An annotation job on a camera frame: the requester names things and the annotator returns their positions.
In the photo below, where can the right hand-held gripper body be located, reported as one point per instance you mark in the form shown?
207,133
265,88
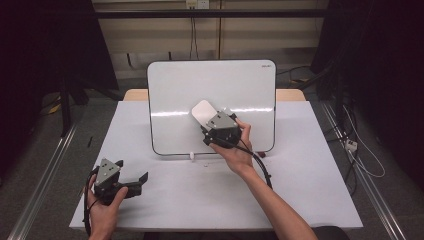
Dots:
223,131

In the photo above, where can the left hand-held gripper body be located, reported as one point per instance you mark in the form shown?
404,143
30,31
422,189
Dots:
106,173

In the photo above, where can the white whiteboard eraser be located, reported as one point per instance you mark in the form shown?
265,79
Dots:
204,111

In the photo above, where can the white whiteboard black frame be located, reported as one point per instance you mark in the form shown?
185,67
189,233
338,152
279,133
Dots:
180,86

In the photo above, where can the person's right hand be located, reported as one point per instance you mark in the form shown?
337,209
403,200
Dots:
238,158

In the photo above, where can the person's left hand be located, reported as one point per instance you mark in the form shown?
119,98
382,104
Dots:
103,216

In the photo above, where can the white whiteboard stand clip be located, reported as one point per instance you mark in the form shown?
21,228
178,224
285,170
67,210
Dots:
192,155

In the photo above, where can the small red cap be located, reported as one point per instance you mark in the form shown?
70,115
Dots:
262,154

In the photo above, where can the wooden table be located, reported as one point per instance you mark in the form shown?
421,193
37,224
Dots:
136,95

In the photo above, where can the black metal stand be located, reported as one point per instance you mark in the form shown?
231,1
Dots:
65,106

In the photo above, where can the black curtain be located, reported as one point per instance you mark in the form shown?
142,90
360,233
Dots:
383,60
40,50

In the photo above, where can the metal floor rail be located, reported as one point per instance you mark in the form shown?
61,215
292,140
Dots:
376,196
43,180

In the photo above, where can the white wall socket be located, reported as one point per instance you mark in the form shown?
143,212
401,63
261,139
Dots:
197,3

